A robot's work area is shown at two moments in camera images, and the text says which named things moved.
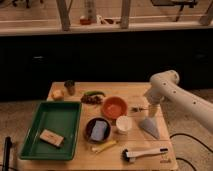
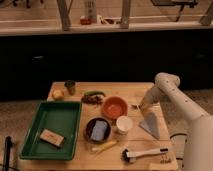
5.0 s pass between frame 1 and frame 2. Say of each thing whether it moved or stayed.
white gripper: moved
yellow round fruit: stayed
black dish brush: stayed
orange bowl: stayed
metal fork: moved
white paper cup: stayed
